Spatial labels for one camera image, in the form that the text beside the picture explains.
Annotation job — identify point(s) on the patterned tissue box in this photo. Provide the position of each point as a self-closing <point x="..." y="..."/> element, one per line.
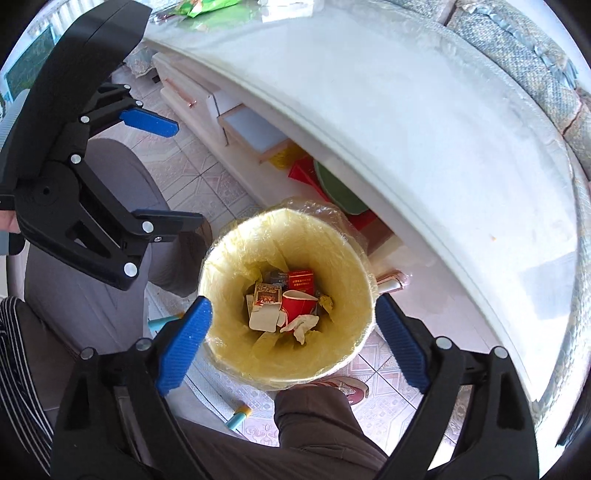
<point x="281" y="9"/>

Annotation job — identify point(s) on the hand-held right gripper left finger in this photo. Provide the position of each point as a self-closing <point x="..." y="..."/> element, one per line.
<point x="184" y="341"/>

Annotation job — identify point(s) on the small brown box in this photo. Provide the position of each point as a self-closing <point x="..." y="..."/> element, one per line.
<point x="267" y="293"/>

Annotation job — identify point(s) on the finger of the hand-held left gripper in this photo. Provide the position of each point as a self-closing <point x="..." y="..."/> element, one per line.
<point x="166" y="224"/>
<point x="147" y="121"/>

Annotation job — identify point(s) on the green wall poster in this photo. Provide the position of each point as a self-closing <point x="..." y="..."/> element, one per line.
<point x="30" y="60"/>

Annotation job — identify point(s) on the red paper packet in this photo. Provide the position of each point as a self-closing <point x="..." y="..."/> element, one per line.
<point x="304" y="173"/>

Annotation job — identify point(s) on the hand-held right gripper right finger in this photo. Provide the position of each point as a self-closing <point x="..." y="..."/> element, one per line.
<point x="401" y="341"/>

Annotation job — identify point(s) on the green chip bag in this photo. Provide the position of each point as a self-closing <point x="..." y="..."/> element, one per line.
<point x="203" y="7"/>

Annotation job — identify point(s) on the white table drawer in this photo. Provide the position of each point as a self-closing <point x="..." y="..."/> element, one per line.
<point x="249" y="131"/>

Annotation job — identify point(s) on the person's right leg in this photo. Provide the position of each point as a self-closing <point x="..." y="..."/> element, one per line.
<point x="323" y="438"/>

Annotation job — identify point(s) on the striped shirt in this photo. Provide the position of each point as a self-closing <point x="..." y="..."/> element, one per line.
<point x="18" y="369"/>

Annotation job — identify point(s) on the bin with yellow plastic liner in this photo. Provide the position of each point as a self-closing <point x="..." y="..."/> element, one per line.
<point x="231" y="286"/>

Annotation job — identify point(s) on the green plate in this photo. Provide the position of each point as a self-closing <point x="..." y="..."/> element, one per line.
<point x="337" y="189"/>

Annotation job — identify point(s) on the white coffee table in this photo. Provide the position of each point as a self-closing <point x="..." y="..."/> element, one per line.
<point x="415" y="138"/>

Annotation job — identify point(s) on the red paper cup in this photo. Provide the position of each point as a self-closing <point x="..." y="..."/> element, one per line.
<point x="295" y="307"/>

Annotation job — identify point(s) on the red sneaker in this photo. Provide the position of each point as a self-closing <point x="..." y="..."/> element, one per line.
<point x="346" y="386"/>

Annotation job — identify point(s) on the yellow packet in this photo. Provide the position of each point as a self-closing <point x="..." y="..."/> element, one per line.
<point x="284" y="159"/>

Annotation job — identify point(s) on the red cigarette pack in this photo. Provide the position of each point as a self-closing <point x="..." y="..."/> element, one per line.
<point x="301" y="279"/>

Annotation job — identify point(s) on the white and blue cigarette pack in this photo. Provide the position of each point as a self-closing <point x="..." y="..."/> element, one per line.
<point x="265" y="318"/>

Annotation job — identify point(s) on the person's left hand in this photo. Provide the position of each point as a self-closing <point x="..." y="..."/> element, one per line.
<point x="8" y="221"/>

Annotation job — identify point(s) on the quilted blue corner sofa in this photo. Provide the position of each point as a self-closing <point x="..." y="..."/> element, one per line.
<point x="508" y="41"/>

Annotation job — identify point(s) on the white tissue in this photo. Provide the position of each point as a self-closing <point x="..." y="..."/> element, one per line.
<point x="302" y="325"/>

